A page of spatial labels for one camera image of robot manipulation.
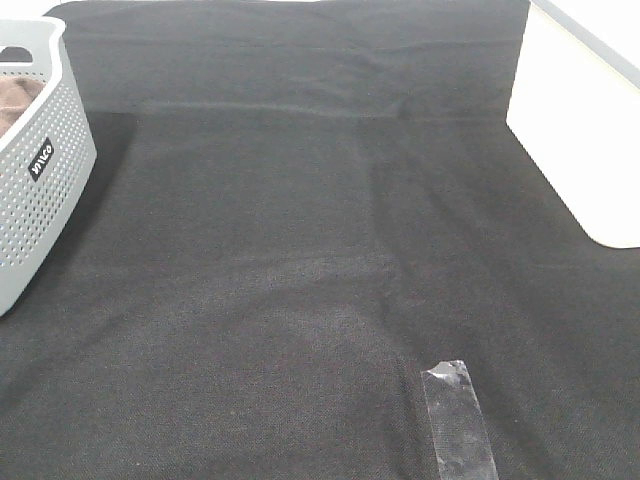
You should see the brown towel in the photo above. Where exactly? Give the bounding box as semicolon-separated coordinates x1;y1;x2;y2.
0;76;45;136

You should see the black table cloth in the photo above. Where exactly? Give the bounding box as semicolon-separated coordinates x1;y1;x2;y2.
1;1;639;479

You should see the clear tape strip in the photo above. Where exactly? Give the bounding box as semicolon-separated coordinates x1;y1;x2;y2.
421;360;499;480

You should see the grey perforated laundry basket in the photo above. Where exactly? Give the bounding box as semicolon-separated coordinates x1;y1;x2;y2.
1;16;97;312

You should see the white plastic basket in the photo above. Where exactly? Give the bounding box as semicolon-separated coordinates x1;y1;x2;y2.
506;1;639;249

